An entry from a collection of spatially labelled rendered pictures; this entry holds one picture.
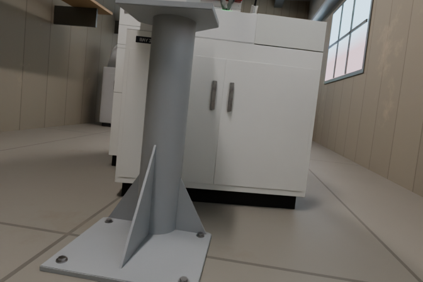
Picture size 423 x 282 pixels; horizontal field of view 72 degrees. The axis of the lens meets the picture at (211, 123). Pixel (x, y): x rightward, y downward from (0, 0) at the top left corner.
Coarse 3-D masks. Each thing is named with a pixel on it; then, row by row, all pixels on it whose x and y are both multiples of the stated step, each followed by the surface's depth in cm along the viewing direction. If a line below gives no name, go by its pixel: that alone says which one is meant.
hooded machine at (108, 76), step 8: (112, 56) 442; (112, 64) 438; (104, 72) 433; (112, 72) 432; (104, 80) 433; (112, 80) 432; (104, 88) 434; (112, 88) 433; (104, 96) 434; (112, 96) 434; (104, 104) 435; (112, 104) 434; (104, 112) 436; (104, 120) 437
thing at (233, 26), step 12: (216, 12) 140; (228, 12) 140; (240, 12) 141; (144, 24) 138; (228, 24) 140; (240, 24) 141; (252, 24) 141; (204, 36) 140; (216, 36) 140; (228, 36) 141; (240, 36) 141; (252, 36) 142
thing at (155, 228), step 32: (128, 0) 94; (160, 0) 93; (160, 32) 102; (192, 32) 106; (160, 64) 102; (192, 64) 110; (160, 96) 103; (160, 128) 103; (160, 160) 104; (128, 192) 115; (160, 192) 105; (96, 224) 110; (128, 224) 112; (160, 224) 106; (192, 224) 111; (64, 256) 85; (96, 256) 88; (128, 256) 88; (160, 256) 92; (192, 256) 94
